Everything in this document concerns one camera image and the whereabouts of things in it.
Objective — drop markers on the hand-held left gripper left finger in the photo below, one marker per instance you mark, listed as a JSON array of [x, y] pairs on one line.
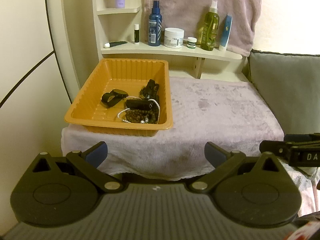
[[97, 152]]

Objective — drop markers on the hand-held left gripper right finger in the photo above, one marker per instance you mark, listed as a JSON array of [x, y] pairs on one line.
[[215, 153]]

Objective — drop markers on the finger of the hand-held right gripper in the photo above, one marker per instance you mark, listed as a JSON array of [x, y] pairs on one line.
[[300, 138], [275, 148]]

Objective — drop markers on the black cylinder case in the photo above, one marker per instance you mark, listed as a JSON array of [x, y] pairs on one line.
[[138, 104]]

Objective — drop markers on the orange plastic tray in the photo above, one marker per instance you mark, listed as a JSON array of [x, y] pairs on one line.
[[100, 80]]

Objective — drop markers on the pink patterned cloth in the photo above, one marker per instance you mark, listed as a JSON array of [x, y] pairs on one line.
[[307, 187]]

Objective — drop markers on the pink fluffy blanket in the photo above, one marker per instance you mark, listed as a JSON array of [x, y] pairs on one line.
[[212, 120]]

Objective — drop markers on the grey cushion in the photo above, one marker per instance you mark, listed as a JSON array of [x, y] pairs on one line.
[[287, 87]]

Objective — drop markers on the red white packet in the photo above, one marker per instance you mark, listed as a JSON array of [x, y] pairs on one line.
[[305, 231]]

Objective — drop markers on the cream wooden shelf unit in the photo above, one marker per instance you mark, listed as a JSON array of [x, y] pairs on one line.
[[175, 52]]

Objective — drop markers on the black tube with white cap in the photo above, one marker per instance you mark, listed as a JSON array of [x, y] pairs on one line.
[[117, 43]]

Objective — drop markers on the small green jar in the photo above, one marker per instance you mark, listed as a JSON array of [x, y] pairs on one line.
[[191, 43]]

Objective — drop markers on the blue white tube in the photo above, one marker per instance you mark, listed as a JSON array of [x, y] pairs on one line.
[[225, 33]]

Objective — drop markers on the green spray bottle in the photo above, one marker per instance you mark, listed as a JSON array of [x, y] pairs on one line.
[[210, 32]]

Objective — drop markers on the white cream jar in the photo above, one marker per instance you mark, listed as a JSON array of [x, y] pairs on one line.
[[174, 38]]

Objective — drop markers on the white lip balm stick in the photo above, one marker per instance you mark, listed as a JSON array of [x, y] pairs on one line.
[[136, 35]]

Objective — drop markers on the blue spray bottle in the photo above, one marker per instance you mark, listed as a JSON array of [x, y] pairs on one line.
[[155, 30]]

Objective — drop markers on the hanging pink towel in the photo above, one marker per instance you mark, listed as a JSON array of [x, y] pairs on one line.
[[190, 5]]

